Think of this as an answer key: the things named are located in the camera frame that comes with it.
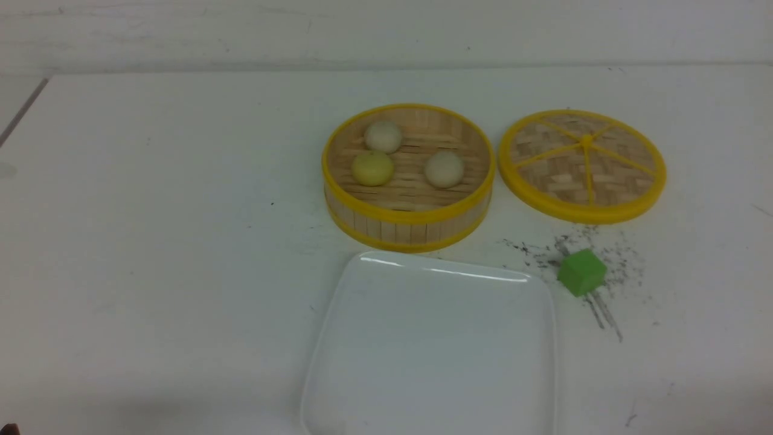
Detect yellow steamed bun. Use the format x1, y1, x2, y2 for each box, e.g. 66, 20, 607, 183
350, 150, 394, 187

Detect white steamed bun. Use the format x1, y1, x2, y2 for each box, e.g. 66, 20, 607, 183
423, 150, 466, 189
364, 120, 403, 154

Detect white steamed bun top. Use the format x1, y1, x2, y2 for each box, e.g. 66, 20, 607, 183
364, 120, 403, 154

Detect white square plate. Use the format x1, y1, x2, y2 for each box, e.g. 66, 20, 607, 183
299, 251, 557, 434

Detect bamboo steamer basket yellow rims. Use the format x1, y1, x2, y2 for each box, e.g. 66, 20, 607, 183
321, 103, 496, 253

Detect bamboo steamer lid yellow rim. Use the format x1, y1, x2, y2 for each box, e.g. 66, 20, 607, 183
498, 108, 667, 225

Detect green cube block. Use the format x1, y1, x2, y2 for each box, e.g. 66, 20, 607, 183
557, 250, 608, 298

